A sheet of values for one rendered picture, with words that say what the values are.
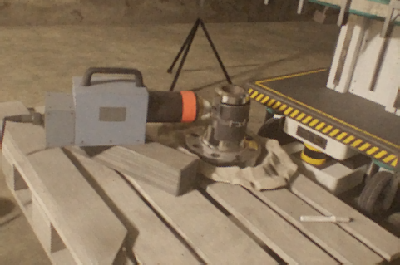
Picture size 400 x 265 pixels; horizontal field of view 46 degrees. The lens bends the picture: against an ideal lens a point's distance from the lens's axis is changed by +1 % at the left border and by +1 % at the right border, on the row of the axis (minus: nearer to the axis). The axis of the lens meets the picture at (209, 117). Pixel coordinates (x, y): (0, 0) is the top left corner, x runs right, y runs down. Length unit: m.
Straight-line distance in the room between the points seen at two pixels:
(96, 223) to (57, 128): 0.32
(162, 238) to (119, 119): 0.38
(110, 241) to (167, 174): 0.29
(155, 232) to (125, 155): 0.29
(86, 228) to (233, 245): 0.36
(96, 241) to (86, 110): 0.39
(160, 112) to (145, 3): 2.58
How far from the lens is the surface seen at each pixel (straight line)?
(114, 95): 1.36
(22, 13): 3.59
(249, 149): 1.59
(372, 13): 1.63
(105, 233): 1.19
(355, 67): 1.95
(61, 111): 1.36
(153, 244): 1.19
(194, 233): 1.24
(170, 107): 1.43
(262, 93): 1.77
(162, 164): 1.35
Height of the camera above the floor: 0.90
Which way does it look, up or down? 23 degrees down
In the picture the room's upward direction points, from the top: 9 degrees clockwise
